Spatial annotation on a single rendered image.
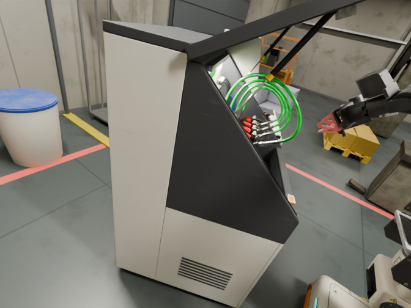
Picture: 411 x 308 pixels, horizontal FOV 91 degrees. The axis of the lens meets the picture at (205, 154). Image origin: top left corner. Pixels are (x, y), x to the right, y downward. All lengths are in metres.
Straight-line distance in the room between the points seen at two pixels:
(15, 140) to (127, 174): 1.67
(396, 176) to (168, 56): 3.15
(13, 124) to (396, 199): 4.22
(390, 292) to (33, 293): 1.86
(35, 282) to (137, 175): 1.10
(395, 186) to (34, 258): 3.73
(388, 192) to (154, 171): 3.11
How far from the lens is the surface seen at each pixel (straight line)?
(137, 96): 0.78
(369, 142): 4.68
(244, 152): 0.75
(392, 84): 0.78
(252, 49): 1.35
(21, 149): 2.57
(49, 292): 1.78
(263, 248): 1.11
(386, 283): 1.29
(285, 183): 1.16
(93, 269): 1.78
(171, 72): 0.70
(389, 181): 3.46
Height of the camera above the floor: 1.56
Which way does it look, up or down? 32 degrees down
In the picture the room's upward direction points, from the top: 14 degrees clockwise
